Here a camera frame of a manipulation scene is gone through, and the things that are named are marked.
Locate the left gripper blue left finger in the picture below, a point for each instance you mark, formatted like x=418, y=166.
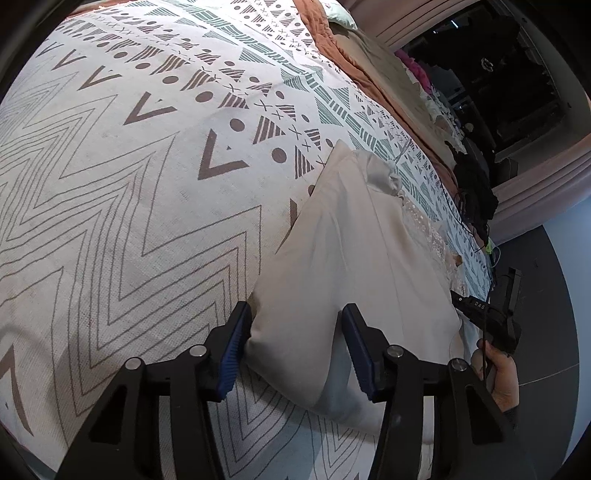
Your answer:
x=230, y=344

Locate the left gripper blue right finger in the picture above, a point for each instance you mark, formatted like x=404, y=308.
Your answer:
x=366, y=347

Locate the beige large jacket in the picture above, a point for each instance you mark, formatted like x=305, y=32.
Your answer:
x=359, y=239

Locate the black clothes pile on bed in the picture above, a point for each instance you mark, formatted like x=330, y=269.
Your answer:
x=478, y=203

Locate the person right hand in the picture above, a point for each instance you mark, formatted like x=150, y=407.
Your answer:
x=505, y=390

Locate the green object on cabinet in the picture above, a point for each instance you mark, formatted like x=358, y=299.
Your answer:
x=489, y=247

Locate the white geometric patterned bedspread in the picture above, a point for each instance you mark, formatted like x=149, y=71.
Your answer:
x=154, y=156

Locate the pink cloth on far bed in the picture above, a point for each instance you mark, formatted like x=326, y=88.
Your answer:
x=417, y=70

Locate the olive tan blanket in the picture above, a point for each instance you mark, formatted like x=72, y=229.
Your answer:
x=431, y=119

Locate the rust orange quilt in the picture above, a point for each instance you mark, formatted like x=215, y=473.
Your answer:
x=360, y=69

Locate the white pillow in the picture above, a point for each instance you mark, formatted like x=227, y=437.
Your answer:
x=336, y=13

